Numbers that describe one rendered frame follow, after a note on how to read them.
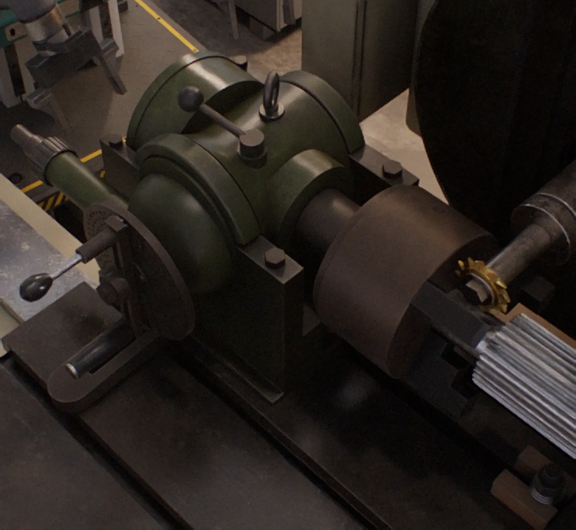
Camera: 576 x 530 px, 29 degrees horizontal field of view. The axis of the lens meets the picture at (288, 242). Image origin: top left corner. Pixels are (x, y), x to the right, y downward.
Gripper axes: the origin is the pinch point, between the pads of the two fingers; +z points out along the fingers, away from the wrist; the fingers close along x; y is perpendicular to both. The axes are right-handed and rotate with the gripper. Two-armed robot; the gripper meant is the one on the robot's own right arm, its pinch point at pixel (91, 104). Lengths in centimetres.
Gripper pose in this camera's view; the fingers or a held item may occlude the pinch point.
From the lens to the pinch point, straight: 215.2
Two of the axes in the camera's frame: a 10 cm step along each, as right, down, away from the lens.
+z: 3.7, 7.4, 5.6
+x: -6.9, 6.2, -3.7
